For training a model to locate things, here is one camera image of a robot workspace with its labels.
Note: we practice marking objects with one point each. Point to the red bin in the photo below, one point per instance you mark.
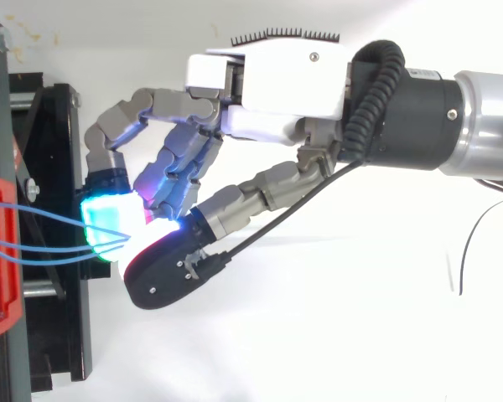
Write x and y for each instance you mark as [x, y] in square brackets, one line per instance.
[2, 255]

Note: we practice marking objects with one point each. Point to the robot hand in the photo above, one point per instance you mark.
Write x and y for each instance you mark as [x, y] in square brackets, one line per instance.
[285, 79]

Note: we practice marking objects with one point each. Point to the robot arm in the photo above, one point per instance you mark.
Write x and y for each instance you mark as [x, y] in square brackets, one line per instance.
[465, 121]

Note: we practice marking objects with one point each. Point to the black stand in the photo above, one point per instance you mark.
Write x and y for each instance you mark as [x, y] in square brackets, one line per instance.
[54, 234]

